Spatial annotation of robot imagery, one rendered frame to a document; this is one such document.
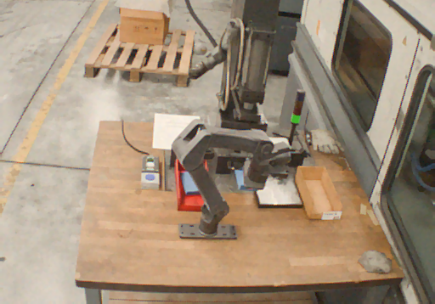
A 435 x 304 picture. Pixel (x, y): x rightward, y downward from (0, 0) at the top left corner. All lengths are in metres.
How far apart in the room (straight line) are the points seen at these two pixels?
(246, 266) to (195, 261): 0.17
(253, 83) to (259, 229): 0.53
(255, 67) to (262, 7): 0.22
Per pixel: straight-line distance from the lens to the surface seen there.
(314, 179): 2.10
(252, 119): 1.90
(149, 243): 1.69
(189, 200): 1.87
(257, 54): 1.81
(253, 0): 1.83
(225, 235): 1.74
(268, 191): 1.95
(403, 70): 2.08
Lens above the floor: 2.07
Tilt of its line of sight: 31 degrees down
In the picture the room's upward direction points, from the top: 8 degrees clockwise
